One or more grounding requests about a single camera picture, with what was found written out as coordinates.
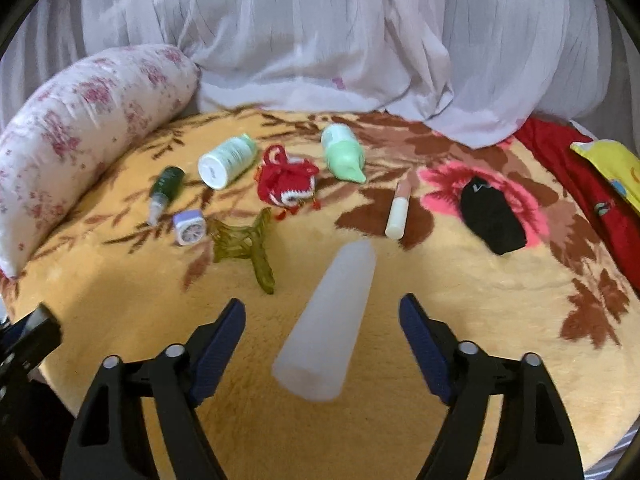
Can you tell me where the pink and white lip tube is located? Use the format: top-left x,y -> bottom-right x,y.
384,180 -> 412,240

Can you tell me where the yellow floral plush blanket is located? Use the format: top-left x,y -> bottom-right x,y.
0,107 -> 636,480

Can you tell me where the white bottle with green label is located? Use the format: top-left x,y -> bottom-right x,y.
198,133 -> 259,191

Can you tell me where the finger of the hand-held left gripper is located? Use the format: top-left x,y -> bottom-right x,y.
0,302 -> 63,401

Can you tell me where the olive green hair claw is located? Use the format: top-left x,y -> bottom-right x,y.
207,207 -> 276,296

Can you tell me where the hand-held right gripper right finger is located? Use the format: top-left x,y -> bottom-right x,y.
398,293 -> 585,480

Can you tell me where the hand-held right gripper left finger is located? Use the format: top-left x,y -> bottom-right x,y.
59,298 -> 247,480

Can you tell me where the light green squeeze bottle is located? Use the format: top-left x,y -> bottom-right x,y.
320,124 -> 367,184

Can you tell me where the black sock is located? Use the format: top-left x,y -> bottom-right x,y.
459,176 -> 528,256

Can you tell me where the yellow printed cushion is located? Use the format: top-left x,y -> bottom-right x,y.
570,139 -> 640,213

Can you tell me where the floral white bolster pillow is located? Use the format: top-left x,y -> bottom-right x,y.
0,44 -> 202,281

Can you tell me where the red knitted pouch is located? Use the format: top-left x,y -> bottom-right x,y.
256,144 -> 321,222

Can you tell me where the white sheer curtain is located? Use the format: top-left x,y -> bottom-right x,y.
0,0 -> 640,150

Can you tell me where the red cloth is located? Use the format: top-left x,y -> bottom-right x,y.
512,116 -> 640,293

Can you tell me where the translucent white plastic tube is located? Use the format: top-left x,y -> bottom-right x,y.
271,239 -> 377,403

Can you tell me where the dark green dropper bottle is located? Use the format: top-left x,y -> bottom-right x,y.
146,166 -> 186,227

